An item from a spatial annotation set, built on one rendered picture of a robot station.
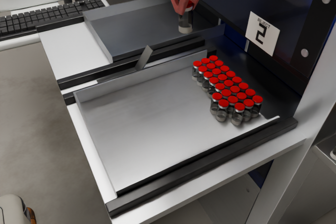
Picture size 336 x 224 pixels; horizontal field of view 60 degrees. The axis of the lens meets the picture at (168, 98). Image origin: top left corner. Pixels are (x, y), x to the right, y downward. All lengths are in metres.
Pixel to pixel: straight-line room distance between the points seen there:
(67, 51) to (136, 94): 0.27
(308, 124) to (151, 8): 0.62
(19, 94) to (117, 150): 1.67
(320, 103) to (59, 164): 1.39
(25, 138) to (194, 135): 1.42
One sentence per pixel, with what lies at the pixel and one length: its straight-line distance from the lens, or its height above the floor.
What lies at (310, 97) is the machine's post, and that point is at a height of 0.97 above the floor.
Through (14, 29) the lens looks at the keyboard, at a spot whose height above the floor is 0.82.
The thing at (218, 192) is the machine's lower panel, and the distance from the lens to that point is 1.15.
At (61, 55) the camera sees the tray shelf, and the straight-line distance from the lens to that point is 0.84.
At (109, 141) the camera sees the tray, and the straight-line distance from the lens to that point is 0.59.
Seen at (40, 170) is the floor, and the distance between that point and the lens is 1.71.
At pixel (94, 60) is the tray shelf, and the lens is 0.79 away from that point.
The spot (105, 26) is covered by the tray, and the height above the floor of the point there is 0.88.
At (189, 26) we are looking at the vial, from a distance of 0.45.
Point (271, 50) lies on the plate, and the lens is 0.63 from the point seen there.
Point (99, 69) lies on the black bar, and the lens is 0.72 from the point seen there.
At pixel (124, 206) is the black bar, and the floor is 0.90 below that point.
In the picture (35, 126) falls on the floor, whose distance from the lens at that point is 1.93.
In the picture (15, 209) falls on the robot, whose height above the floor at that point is 0.27.
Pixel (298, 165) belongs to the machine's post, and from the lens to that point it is 0.70.
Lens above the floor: 1.34
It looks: 44 degrees down
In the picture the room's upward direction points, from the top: straight up
